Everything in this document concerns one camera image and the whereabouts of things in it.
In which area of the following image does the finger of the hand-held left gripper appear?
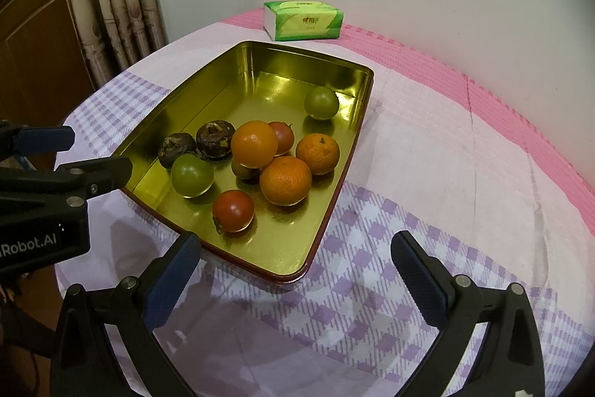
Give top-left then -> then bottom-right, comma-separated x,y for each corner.
0,121 -> 76,157
0,157 -> 134,216

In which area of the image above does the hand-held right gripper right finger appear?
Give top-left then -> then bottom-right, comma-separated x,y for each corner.
390,230 -> 546,397

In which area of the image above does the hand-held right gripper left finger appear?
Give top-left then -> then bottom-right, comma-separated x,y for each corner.
49,231 -> 202,397

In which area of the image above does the dark brown water chestnut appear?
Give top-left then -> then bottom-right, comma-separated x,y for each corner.
196,121 -> 234,160
158,133 -> 198,170

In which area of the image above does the green tomato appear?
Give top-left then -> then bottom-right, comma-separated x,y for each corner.
170,154 -> 215,199
304,86 -> 340,120

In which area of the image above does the gold metal tin tray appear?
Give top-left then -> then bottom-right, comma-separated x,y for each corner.
113,40 -> 375,285

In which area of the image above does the small brownish green jujube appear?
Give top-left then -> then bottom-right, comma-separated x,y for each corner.
231,159 -> 261,180

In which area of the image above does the large orange mandarin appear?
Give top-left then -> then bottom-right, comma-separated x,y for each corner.
259,156 -> 312,206

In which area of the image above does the smooth orange tomato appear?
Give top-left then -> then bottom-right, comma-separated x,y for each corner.
231,120 -> 279,169

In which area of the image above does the small orange mandarin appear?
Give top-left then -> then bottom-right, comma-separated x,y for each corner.
296,133 -> 340,175

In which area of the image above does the small red tomato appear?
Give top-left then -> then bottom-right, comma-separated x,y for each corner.
268,121 -> 296,157

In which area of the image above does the green tissue pack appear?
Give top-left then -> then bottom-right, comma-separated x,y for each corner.
263,0 -> 343,42

